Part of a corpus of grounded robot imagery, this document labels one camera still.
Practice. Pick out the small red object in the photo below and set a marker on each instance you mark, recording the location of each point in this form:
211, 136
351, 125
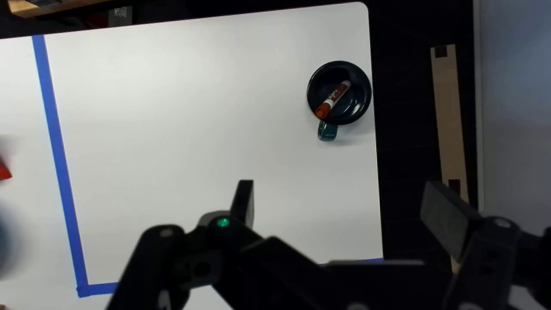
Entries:
4, 170

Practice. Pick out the blue tape strip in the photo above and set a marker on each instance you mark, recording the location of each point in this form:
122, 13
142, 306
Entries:
101, 287
54, 130

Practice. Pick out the beige wooden slat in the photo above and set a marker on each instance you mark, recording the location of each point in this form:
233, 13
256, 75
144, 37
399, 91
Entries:
449, 113

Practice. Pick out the orange and white sharpie marker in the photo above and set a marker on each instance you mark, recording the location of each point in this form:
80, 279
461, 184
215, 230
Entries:
335, 98

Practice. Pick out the dark green mug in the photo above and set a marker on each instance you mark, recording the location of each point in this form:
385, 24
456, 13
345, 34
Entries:
321, 79

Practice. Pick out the wooden bench board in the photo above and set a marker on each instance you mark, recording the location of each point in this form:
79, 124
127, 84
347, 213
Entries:
35, 5

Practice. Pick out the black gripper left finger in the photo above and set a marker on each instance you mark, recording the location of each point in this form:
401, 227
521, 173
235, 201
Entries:
156, 258

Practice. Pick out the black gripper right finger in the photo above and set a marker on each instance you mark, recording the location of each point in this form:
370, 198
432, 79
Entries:
494, 258

